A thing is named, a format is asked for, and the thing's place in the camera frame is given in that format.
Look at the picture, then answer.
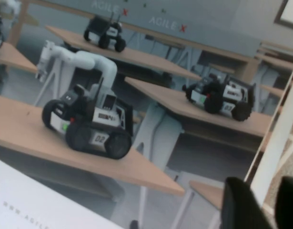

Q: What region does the AgileX robot brochure book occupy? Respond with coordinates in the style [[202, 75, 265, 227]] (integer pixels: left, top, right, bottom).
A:
[[0, 0, 293, 229]]

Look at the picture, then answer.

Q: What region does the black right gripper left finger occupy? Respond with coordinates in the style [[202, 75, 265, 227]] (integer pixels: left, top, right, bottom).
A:
[[222, 176, 268, 229]]

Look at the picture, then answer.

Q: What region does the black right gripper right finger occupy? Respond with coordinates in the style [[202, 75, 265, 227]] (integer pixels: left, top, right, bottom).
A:
[[276, 176, 293, 229]]

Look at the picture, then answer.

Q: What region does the grey white-checked tablecloth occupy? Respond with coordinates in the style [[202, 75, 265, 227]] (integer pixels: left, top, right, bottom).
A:
[[263, 128, 293, 215]]

